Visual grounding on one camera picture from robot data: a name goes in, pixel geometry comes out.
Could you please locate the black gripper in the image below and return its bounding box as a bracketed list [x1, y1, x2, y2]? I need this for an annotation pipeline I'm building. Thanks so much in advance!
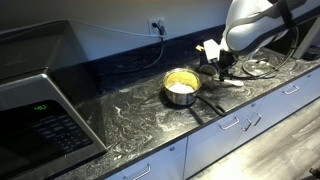
[218, 50, 236, 75]

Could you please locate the white plastic spoon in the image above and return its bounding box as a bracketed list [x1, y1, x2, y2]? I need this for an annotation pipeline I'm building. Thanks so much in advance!
[215, 78, 244, 87]

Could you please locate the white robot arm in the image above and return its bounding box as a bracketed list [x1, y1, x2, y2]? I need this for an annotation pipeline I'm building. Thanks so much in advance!
[199, 0, 320, 80]

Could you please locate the glass pot lid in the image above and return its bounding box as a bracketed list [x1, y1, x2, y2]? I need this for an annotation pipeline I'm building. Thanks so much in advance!
[242, 59, 274, 76]

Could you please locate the stainless steel saucepan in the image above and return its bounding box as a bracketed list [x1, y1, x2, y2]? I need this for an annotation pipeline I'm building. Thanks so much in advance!
[162, 68, 226, 117]

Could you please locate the white cabinet front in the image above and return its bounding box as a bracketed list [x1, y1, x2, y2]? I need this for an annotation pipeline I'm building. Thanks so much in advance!
[105, 69, 320, 180]

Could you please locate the black steel microwave oven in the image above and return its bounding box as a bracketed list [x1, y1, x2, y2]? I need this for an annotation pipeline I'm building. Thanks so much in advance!
[0, 21, 105, 180]

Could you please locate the silver drawer handle middle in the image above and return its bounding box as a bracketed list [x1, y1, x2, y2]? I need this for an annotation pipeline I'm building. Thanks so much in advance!
[219, 117, 240, 130]

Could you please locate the silver drawer handle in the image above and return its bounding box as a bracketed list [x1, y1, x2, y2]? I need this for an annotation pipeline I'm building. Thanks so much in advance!
[123, 164, 151, 180]
[283, 85, 299, 95]
[219, 117, 240, 130]

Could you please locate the silver cabinet door handle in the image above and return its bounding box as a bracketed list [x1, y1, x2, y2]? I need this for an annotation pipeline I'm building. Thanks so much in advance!
[252, 113, 262, 126]

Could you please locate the silver drawer handle left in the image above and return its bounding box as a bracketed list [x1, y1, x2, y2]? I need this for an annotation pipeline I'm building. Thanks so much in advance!
[283, 85, 299, 95]

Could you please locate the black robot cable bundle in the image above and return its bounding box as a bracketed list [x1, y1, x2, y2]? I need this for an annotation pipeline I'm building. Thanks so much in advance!
[229, 0, 300, 80]

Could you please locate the white wall outlet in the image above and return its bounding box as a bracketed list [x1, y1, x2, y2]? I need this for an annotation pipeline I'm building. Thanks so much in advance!
[148, 17, 167, 37]

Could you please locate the silver drawer handle right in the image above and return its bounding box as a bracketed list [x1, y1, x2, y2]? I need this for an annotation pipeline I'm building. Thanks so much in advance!
[123, 164, 151, 180]

